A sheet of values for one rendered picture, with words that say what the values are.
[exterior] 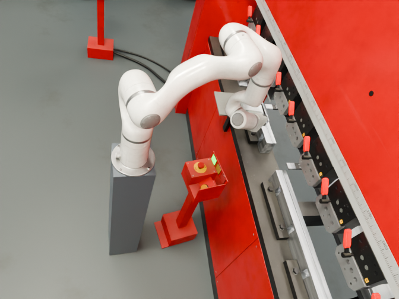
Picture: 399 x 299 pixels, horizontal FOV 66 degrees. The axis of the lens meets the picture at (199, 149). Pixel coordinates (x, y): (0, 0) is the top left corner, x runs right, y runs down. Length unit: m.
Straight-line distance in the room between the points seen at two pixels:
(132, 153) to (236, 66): 0.54
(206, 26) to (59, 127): 1.44
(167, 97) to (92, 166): 1.61
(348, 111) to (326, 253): 1.76
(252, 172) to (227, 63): 0.78
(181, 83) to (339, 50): 0.61
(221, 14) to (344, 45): 1.30
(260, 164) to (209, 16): 1.19
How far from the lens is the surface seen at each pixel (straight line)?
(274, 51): 1.20
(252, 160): 1.72
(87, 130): 2.78
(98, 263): 2.23
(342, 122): 1.23
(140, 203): 1.58
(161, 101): 1.03
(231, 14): 2.44
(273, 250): 1.51
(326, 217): 1.29
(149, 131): 1.18
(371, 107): 1.14
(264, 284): 1.55
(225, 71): 1.07
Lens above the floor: 2.14
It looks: 50 degrees down
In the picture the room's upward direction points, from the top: 22 degrees clockwise
